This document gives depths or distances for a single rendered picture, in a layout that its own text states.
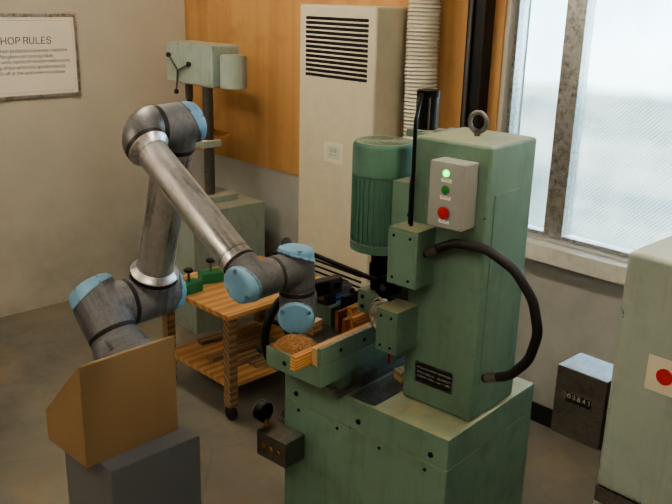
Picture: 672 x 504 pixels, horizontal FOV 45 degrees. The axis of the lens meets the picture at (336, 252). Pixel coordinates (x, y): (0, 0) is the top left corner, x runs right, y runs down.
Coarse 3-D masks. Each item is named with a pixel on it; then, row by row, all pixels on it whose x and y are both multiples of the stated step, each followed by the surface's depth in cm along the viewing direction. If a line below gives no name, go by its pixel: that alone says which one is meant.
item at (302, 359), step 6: (348, 330) 229; (336, 336) 225; (294, 354) 213; (300, 354) 213; (306, 354) 214; (294, 360) 212; (300, 360) 213; (306, 360) 215; (294, 366) 212; (300, 366) 214; (306, 366) 216
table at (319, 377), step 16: (320, 336) 235; (272, 352) 227; (368, 352) 230; (384, 352) 236; (288, 368) 224; (304, 368) 219; (320, 368) 215; (336, 368) 220; (352, 368) 226; (320, 384) 216
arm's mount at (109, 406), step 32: (128, 352) 231; (160, 352) 239; (96, 384) 225; (128, 384) 233; (160, 384) 242; (64, 416) 232; (96, 416) 228; (128, 416) 236; (160, 416) 245; (64, 448) 237; (96, 448) 230; (128, 448) 239
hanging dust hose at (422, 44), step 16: (416, 0) 353; (432, 0) 351; (416, 16) 354; (432, 16) 353; (416, 32) 356; (432, 32) 356; (416, 48) 358; (432, 48) 358; (416, 64) 360; (432, 64) 361; (416, 80) 361; (432, 80) 363; (416, 96) 363
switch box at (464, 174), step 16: (432, 160) 192; (448, 160) 191; (464, 160) 192; (432, 176) 192; (464, 176) 187; (432, 192) 193; (464, 192) 188; (432, 208) 194; (448, 208) 191; (464, 208) 189; (432, 224) 196; (464, 224) 191
